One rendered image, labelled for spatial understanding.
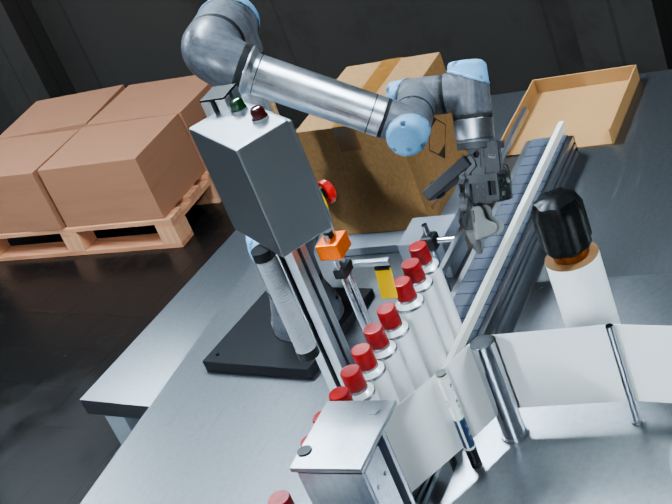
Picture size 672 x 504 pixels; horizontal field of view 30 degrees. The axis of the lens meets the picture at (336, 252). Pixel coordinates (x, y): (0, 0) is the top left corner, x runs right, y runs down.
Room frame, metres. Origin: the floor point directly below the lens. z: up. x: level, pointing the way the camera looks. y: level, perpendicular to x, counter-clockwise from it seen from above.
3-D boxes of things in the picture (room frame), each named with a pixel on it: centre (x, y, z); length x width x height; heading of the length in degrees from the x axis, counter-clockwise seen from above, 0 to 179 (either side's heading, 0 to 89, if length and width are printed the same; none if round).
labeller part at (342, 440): (1.39, 0.09, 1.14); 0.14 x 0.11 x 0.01; 146
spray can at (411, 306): (1.80, -0.08, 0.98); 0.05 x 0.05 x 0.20
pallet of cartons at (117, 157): (5.14, 0.79, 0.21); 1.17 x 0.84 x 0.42; 49
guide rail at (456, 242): (2.05, -0.20, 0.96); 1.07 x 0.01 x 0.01; 146
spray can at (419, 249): (1.89, -0.13, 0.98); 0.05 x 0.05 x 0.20
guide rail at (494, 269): (2.01, -0.26, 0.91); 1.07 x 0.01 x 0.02; 146
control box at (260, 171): (1.75, 0.06, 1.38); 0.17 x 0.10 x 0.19; 21
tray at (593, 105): (2.61, -0.63, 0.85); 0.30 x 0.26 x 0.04; 146
